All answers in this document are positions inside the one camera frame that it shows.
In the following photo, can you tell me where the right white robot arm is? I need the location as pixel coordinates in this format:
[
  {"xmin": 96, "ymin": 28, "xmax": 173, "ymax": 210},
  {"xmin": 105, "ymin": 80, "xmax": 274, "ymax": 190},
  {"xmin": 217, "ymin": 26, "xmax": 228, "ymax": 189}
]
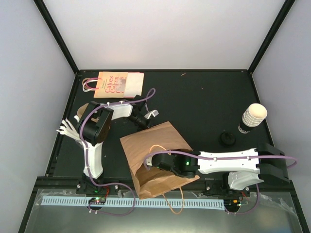
[{"xmin": 144, "ymin": 143, "xmax": 290, "ymax": 196}]

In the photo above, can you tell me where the purple cable loop at rail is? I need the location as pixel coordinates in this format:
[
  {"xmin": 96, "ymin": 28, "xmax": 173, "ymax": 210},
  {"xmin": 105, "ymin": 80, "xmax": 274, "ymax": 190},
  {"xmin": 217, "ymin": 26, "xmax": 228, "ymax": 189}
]
[{"xmin": 87, "ymin": 180, "xmax": 138, "ymax": 216}]

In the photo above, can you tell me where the stack of white paper cups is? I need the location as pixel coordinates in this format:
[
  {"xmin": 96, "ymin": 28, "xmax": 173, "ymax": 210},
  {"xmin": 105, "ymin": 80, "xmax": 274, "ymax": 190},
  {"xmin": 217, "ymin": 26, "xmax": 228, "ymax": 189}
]
[{"xmin": 242, "ymin": 103, "xmax": 268, "ymax": 128}]

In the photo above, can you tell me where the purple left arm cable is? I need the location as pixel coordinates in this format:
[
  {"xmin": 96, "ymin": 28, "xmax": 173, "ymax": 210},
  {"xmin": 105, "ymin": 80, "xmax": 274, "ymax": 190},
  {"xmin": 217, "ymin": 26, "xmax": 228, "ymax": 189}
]
[{"xmin": 79, "ymin": 88, "xmax": 157, "ymax": 190}]

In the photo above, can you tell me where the brown pulp cup carrier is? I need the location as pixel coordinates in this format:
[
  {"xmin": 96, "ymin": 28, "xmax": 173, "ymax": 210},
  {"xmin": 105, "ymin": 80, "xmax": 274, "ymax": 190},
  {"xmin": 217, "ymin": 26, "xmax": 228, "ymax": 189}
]
[{"xmin": 76, "ymin": 103, "xmax": 88, "ymax": 119}]

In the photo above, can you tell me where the printed orange paper bag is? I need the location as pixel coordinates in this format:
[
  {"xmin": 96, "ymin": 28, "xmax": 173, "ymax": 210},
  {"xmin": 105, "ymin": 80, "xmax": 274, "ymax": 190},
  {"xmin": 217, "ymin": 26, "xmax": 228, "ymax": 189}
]
[{"xmin": 82, "ymin": 71, "xmax": 144, "ymax": 99}]

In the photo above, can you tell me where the brown paper bag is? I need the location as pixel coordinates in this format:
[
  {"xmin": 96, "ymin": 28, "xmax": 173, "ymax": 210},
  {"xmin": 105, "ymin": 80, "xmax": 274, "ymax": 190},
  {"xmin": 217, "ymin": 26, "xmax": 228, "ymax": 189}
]
[{"xmin": 120, "ymin": 122, "xmax": 200, "ymax": 200}]

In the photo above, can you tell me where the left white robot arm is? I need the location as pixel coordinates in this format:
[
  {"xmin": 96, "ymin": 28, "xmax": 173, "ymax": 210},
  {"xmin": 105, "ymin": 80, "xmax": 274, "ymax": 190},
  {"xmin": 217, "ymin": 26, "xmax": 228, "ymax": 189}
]
[{"xmin": 76, "ymin": 101, "xmax": 159, "ymax": 194}]

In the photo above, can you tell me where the white plastic cutlery bundle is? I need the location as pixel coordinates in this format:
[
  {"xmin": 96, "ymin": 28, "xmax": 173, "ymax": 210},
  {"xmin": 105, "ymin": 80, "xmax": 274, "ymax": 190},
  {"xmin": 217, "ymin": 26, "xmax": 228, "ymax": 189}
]
[{"xmin": 56, "ymin": 118, "xmax": 82, "ymax": 143}]

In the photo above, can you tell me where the perforated white metal rail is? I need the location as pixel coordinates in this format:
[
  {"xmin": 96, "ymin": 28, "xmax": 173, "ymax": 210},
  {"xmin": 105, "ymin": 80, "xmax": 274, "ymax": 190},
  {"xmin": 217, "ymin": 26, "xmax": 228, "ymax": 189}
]
[{"xmin": 41, "ymin": 196, "xmax": 225, "ymax": 210}]

